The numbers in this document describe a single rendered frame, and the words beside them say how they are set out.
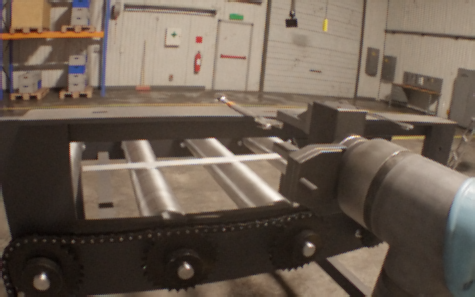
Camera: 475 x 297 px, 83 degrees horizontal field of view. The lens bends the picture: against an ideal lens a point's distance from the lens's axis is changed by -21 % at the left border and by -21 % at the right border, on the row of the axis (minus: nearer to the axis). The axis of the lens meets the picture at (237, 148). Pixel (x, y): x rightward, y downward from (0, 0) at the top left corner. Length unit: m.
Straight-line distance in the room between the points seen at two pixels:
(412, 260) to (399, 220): 0.04
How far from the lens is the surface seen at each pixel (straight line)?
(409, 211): 0.28
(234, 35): 10.31
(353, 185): 0.32
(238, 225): 0.70
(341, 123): 0.37
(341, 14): 12.51
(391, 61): 13.57
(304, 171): 0.32
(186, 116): 0.58
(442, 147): 1.22
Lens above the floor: 1.29
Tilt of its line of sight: 17 degrees down
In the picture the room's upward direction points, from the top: 5 degrees clockwise
